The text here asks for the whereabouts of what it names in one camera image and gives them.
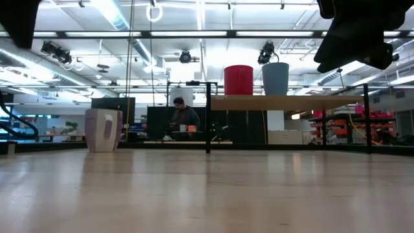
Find storage rack with red bins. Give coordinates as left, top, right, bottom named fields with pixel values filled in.
left=308, top=103, right=396, bottom=146

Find round black spotlight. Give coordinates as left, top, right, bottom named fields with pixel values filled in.
left=179, top=50, right=193, bottom=64

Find black frame crossbar with lights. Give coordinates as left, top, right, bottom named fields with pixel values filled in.
left=0, top=29, right=414, bottom=40

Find potted plant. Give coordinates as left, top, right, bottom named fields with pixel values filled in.
left=60, top=120, right=80, bottom=137

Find red plastic cup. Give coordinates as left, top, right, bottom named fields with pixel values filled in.
left=223, top=64, right=254, bottom=96

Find white ring cable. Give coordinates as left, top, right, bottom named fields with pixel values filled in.
left=145, top=2, right=164, bottom=23

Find black monitor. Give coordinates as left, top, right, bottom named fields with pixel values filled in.
left=91, top=96, right=136, bottom=126

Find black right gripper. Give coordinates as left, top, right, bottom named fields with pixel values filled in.
left=313, top=0, right=402, bottom=74

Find blue-grey plastic cup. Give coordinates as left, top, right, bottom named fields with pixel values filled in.
left=261, top=61, right=290, bottom=96

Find wooden shelf with black legs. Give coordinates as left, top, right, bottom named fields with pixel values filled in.
left=205, top=82, right=373, bottom=155

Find black overhead camera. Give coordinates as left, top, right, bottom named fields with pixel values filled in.
left=257, top=41, right=280, bottom=65

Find black looped cable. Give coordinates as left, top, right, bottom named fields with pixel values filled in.
left=0, top=89, right=40, bottom=140

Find black twin spotlights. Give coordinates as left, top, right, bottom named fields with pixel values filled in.
left=40, top=41, right=73, bottom=65

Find beige cabinet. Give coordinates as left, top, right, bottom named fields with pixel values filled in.
left=267, top=110, right=305, bottom=145

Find person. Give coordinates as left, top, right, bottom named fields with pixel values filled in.
left=169, top=96, right=202, bottom=142

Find background black robot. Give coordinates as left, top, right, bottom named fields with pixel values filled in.
left=210, top=122, right=229, bottom=142

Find long yellow hanging cable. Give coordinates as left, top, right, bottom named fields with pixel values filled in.
left=336, top=68, right=383, bottom=146

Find beige mug with handle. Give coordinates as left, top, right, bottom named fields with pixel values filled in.
left=84, top=108, right=124, bottom=153

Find black background rig frame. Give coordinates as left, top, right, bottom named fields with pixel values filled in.
left=166, top=80, right=219, bottom=108

